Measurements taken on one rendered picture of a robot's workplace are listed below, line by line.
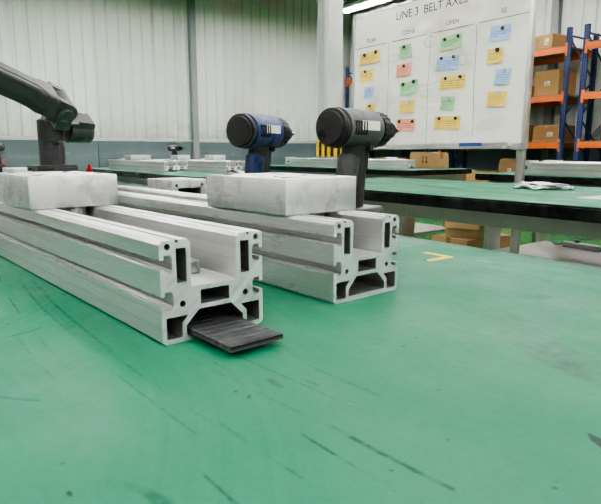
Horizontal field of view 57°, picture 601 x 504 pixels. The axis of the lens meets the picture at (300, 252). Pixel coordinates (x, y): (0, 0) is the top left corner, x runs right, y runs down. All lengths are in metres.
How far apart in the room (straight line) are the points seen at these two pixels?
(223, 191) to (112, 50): 12.32
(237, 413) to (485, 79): 3.46
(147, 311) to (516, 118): 3.21
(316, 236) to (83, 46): 12.31
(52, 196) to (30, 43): 11.86
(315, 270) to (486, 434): 0.30
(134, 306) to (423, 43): 3.69
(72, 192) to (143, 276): 0.30
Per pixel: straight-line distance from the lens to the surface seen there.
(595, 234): 1.90
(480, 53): 3.76
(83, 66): 12.79
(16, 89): 1.33
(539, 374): 0.43
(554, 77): 11.35
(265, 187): 0.63
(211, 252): 0.52
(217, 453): 0.31
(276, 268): 0.64
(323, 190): 0.64
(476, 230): 4.70
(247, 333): 0.46
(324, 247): 0.57
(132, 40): 13.18
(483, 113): 3.70
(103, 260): 0.55
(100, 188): 0.77
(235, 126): 0.98
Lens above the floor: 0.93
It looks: 10 degrees down
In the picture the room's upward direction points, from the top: straight up
